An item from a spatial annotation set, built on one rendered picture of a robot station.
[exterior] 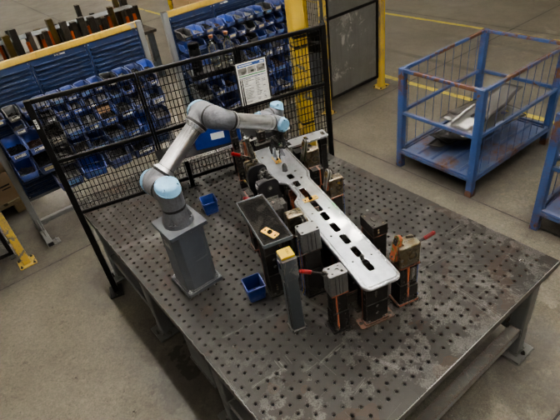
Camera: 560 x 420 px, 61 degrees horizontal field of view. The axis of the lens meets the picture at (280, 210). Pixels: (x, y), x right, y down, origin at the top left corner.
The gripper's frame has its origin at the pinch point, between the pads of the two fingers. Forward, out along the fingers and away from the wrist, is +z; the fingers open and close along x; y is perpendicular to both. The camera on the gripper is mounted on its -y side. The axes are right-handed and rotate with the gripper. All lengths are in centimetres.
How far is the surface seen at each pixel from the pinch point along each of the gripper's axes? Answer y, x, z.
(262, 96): -53, 17, -19
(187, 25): -217, 23, -37
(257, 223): 67, -46, -8
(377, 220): 84, 9, -1
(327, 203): 55, 0, 3
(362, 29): -223, 228, -3
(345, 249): 90, -13, 5
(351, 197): 24, 39, 29
